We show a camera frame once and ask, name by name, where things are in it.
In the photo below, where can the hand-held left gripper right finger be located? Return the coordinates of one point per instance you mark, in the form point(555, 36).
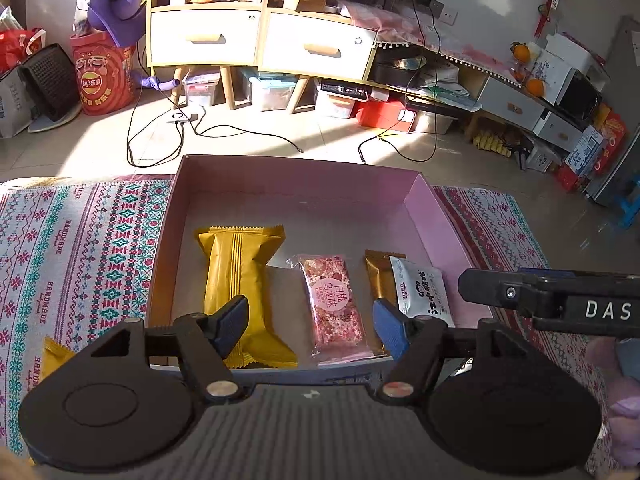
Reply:
point(391, 330)

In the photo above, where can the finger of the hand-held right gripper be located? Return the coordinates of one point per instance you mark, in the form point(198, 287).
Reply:
point(490, 290)

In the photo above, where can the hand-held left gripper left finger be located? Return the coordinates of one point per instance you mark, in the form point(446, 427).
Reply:
point(232, 322)

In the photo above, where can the yellow snack packet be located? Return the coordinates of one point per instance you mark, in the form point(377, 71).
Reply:
point(235, 270)
point(52, 355)

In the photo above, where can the white black-print snack packet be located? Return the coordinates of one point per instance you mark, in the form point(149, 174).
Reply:
point(420, 285)

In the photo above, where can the brown gold snack packet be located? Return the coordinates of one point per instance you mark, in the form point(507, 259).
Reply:
point(380, 275)

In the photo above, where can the pink snack packet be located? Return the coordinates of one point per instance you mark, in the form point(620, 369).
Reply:
point(330, 300)

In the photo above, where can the pink cardboard box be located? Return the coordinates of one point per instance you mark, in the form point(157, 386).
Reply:
point(300, 195)

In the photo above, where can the pink plush cloth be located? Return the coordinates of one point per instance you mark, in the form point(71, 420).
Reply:
point(620, 400)

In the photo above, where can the blue stool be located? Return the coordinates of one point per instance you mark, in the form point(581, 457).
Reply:
point(627, 205)

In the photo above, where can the yellow ridged objects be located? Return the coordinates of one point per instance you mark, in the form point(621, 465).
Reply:
point(492, 144)

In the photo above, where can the patterned woven tablecloth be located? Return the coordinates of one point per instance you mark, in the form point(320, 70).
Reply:
point(100, 260)

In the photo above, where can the red carton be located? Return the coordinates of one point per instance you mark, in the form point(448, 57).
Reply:
point(612, 137)

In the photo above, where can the low white cabinet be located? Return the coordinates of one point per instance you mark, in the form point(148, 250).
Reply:
point(510, 102)

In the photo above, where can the red shoe box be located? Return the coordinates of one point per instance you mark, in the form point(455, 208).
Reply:
point(385, 115)

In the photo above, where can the orange fruit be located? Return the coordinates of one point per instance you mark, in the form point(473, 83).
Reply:
point(536, 87)
point(520, 52)

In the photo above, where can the round white charger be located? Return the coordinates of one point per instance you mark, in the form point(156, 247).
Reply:
point(181, 118)

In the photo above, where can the black appliance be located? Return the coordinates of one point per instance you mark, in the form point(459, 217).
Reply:
point(577, 92)

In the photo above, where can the clear storage box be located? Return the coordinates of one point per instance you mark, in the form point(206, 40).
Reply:
point(200, 90)
point(270, 92)
point(335, 105)

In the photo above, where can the purple toy tube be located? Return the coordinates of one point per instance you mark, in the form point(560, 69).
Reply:
point(160, 84)

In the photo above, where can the white box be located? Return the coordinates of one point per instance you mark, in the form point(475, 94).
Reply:
point(570, 52)

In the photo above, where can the pink cloth cover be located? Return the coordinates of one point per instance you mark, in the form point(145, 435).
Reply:
point(400, 25)

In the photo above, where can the white cabinet drawer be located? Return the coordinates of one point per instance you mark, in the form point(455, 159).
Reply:
point(200, 37)
point(320, 47)

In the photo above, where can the black plastic basket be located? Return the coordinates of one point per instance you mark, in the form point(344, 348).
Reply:
point(50, 82)

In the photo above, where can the white paper bag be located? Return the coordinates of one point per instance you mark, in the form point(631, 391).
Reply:
point(12, 105)

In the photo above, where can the wooden shelf cabinet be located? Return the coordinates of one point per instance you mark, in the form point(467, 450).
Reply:
point(265, 5)

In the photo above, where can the red plastic bag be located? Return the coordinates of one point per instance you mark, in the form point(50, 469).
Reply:
point(15, 47)

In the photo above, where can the white wall socket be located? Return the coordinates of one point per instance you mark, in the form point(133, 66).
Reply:
point(448, 16)

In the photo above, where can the wall power strip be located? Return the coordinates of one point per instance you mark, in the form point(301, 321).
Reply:
point(427, 4)

